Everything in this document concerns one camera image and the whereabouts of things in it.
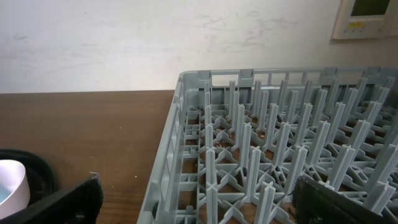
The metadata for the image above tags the beige wall control panel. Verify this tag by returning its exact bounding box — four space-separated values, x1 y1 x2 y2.
331 0 397 40

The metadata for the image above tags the white ceramic cup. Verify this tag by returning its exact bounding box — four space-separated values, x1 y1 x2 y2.
1 159 30 219

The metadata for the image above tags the grey plastic dishwasher rack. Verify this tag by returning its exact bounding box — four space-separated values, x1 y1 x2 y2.
137 67 397 223

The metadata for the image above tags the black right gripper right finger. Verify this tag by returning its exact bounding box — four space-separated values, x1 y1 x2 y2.
292 176 395 224

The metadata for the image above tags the round black serving tray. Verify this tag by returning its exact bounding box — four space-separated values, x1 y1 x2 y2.
1 149 59 206

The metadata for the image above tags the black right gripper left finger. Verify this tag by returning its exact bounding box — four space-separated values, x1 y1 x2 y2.
1 172 104 224

